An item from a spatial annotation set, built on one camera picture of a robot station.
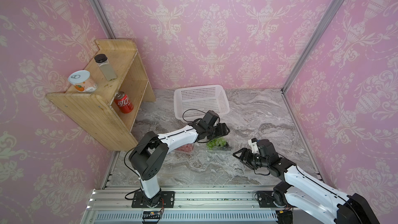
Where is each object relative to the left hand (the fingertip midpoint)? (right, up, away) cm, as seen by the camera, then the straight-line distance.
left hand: (226, 133), depth 86 cm
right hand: (+5, -12, -4) cm, 13 cm away
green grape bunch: (-5, -5, +2) cm, 7 cm away
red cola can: (-52, +18, -12) cm, 57 cm away
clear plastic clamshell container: (-25, -10, -2) cm, 27 cm away
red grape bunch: (-22, -8, -1) cm, 23 cm away
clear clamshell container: (0, -9, +2) cm, 9 cm away
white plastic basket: (-21, +17, +27) cm, 38 cm away
